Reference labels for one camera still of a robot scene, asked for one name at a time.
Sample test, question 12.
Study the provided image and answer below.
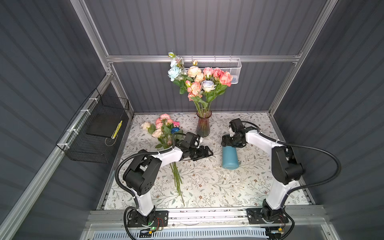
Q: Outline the teal ceramic vase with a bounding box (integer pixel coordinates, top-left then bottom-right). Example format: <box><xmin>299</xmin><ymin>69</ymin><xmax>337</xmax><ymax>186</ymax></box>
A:
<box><xmin>222</xmin><ymin>146</ymin><xmax>239</xmax><ymax>170</ymax></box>

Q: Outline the pink ribbed glass vase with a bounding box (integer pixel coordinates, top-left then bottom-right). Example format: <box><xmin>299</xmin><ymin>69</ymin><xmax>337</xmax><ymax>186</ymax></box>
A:
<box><xmin>196</xmin><ymin>111</ymin><xmax>212</xmax><ymax>138</ymax></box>

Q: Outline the small pink flower spray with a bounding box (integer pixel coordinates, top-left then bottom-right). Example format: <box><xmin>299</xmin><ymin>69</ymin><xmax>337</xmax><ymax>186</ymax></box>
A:
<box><xmin>140</xmin><ymin>113</ymin><xmax>187</xmax><ymax>206</ymax></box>

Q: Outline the white single rose stem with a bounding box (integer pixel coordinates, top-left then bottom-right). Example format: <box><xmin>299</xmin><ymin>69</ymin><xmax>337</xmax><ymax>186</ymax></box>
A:
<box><xmin>200</xmin><ymin>81</ymin><xmax>216</xmax><ymax>118</ymax></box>

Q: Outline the pink bud spray stem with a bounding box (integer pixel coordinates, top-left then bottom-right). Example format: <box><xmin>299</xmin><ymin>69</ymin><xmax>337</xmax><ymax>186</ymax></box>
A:
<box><xmin>185</xmin><ymin>80</ymin><xmax>208</xmax><ymax>118</ymax></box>

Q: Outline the small pink rose stem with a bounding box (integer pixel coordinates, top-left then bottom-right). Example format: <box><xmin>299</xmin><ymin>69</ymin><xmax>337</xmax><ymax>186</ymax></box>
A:
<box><xmin>203</xmin><ymin>68</ymin><xmax>224</xmax><ymax>100</ymax></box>

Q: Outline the white green rose spray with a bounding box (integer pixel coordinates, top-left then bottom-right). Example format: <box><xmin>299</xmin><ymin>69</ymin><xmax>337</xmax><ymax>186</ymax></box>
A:
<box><xmin>168</xmin><ymin>52</ymin><xmax>194</xmax><ymax>102</ymax></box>

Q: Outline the large pink rose stem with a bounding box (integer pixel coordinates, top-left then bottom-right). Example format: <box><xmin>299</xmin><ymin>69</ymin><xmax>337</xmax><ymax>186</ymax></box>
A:
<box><xmin>219</xmin><ymin>69</ymin><xmax>233</xmax><ymax>96</ymax></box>

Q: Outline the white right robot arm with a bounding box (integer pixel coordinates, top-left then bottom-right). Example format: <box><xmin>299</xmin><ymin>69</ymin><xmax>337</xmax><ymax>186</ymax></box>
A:
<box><xmin>221</xmin><ymin>119</ymin><xmax>342</xmax><ymax>224</ymax></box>

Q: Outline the black book in basket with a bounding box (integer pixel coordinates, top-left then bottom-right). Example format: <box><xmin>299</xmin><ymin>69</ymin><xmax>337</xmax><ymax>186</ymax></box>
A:
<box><xmin>86</xmin><ymin>114</ymin><xmax>123</xmax><ymax>139</ymax></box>

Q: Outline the white wire mesh basket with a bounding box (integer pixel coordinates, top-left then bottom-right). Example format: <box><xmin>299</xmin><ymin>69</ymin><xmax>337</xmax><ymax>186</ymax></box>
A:
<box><xmin>183</xmin><ymin>56</ymin><xmax>242</xmax><ymax>84</ymax></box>

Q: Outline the black wire basket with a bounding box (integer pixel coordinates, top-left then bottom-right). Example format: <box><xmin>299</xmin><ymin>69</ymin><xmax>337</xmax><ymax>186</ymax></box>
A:
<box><xmin>57</xmin><ymin>90</ymin><xmax>130</xmax><ymax>164</ymax></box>

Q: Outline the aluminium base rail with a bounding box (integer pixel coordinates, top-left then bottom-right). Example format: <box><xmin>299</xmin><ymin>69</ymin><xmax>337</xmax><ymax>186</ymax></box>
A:
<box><xmin>86</xmin><ymin>206</ymin><xmax>289</xmax><ymax>232</ymax></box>

